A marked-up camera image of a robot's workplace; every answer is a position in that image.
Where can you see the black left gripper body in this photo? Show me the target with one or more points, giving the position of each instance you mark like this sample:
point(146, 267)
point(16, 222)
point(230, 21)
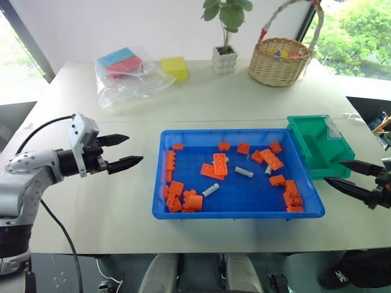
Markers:
point(91, 158)

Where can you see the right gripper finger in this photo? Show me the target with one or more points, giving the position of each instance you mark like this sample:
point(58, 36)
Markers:
point(363, 167)
point(351, 188)

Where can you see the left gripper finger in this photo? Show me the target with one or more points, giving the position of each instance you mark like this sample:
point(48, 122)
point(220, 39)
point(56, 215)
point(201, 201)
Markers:
point(114, 139)
point(125, 163)

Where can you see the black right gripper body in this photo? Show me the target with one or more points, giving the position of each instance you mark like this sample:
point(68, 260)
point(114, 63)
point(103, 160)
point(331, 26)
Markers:
point(383, 190)

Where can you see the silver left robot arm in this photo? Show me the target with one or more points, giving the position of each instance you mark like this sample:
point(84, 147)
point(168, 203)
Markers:
point(27, 177)

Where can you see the green plastic bin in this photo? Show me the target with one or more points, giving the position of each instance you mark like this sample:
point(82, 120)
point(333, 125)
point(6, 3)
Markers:
point(320, 152)

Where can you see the small orange block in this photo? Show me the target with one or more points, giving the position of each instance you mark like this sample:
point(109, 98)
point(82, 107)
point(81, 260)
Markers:
point(295, 208)
point(187, 210)
point(169, 176)
point(291, 186)
point(277, 180)
point(188, 193)
point(256, 156)
point(275, 147)
point(243, 148)
point(165, 191)

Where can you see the clear label holder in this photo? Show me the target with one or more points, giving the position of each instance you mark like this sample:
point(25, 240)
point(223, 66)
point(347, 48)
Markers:
point(333, 131)

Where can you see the clear plastic bag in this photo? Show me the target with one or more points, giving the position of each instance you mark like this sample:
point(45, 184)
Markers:
point(134, 87)

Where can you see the square orange block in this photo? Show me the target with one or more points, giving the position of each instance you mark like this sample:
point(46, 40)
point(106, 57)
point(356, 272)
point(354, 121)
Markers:
point(174, 203)
point(176, 187)
point(293, 198)

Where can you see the pink sponge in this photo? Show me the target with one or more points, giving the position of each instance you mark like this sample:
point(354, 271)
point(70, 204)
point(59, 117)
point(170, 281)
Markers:
point(125, 67)

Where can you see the orange plastic toy brick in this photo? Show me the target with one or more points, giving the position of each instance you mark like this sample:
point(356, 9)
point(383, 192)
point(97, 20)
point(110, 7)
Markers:
point(194, 202)

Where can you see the blue sponge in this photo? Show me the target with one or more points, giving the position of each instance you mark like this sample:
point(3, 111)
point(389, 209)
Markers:
point(114, 58)

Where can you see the black shoe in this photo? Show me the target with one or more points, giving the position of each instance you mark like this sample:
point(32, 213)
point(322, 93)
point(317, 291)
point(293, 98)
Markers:
point(357, 271)

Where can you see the dark side table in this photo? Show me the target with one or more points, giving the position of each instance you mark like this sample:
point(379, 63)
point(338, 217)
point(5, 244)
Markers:
point(13, 122)

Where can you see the yellow sponge block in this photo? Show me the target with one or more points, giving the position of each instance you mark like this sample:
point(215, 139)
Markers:
point(174, 68)

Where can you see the blue plastic tray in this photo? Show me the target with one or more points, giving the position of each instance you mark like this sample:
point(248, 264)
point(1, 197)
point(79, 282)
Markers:
point(244, 198)

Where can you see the grey rounded shape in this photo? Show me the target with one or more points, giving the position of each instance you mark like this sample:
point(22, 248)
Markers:
point(159, 274)
point(244, 274)

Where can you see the white bubble plant pot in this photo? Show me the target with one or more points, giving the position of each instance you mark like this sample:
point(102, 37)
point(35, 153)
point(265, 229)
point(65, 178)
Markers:
point(224, 62)

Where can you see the colourful pieces in basket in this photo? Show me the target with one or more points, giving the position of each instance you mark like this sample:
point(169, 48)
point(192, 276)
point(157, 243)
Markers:
point(282, 54)

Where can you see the green leafy plant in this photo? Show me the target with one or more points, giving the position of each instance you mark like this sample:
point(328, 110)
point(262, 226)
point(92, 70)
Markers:
point(230, 12)

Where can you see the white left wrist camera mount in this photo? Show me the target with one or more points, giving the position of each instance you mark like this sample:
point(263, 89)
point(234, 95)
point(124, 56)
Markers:
point(80, 128)

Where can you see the wooden stick frame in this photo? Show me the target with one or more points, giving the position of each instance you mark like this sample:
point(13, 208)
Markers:
point(382, 123)

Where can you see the dark window frame post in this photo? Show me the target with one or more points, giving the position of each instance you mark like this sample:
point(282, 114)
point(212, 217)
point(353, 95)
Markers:
point(30, 42)
point(307, 21)

